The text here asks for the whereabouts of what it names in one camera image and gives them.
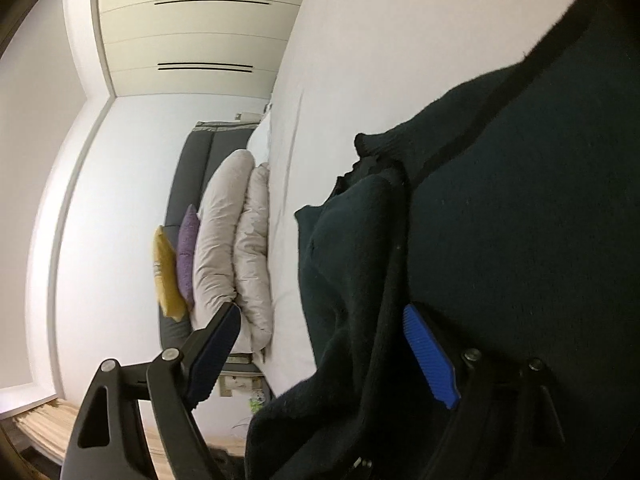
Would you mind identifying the grey padded headboard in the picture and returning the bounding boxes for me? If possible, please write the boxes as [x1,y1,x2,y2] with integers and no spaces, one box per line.
[159,121,262,361]

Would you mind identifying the small beige pillow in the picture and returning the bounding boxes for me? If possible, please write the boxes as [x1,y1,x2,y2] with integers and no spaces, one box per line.
[234,162,275,352]

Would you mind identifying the white wardrobe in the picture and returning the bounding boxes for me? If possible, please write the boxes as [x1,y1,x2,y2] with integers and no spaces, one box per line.
[90,0,322,99]

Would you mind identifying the bed with white sheet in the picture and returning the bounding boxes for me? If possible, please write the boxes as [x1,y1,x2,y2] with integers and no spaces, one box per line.
[247,0,587,397]

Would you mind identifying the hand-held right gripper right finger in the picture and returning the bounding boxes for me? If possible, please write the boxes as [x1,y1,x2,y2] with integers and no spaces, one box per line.
[402,304,577,480]

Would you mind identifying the dark green sweater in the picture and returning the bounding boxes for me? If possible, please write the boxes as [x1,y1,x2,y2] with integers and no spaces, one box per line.
[244,0,640,480]

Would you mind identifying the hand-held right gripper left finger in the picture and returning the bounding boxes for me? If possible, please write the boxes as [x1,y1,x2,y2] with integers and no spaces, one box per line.
[59,301,244,480]

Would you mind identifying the white pillow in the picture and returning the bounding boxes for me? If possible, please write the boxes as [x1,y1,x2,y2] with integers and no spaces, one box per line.
[248,104,274,166]

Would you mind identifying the purple cushion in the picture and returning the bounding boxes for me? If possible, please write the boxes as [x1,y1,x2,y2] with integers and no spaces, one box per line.
[176,204,201,310]

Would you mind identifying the large beige pillow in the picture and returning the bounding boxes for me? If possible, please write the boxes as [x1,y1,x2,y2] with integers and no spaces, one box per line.
[192,149,259,330]

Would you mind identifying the yellow cushion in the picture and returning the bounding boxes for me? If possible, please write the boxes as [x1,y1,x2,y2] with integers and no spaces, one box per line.
[152,225,189,322]

